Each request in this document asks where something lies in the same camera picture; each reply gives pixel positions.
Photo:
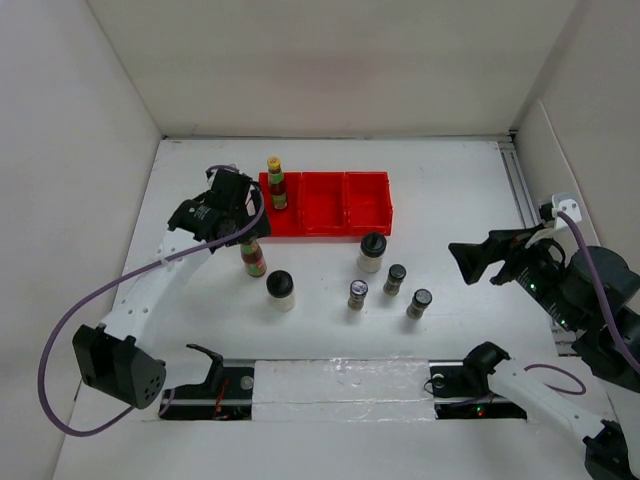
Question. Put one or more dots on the middle black-lid spice jar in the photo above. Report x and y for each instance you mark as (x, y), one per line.
(395, 277)

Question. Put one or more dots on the right black-lid spice jar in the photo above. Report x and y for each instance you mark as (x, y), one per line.
(420, 301)

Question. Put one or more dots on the black-lid spice jar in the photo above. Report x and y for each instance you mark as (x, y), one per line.
(420, 301)
(395, 277)

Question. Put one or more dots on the red three-compartment tray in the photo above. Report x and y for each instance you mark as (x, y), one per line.
(333, 204)

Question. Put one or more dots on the red sauce bottle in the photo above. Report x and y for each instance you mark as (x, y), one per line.
(253, 258)
(277, 184)

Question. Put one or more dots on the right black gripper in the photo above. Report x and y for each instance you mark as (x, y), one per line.
(472, 257)

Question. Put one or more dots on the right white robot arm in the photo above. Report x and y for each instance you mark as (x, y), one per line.
(587, 294)

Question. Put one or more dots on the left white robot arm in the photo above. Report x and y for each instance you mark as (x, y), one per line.
(115, 357)

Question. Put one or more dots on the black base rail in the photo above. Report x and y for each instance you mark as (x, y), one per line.
(338, 390)

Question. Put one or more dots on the silver-lid spice jar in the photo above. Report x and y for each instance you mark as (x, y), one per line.
(358, 291)

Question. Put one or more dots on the white salt shaker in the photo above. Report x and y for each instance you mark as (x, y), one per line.
(280, 287)
(372, 249)

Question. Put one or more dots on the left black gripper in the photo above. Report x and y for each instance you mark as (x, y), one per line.
(256, 205)

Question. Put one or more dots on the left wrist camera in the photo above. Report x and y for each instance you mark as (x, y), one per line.
(210, 174)

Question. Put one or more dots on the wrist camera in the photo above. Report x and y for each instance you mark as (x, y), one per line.
(560, 202)
(210, 174)

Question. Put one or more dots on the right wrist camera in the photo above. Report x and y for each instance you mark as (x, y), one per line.
(560, 202)

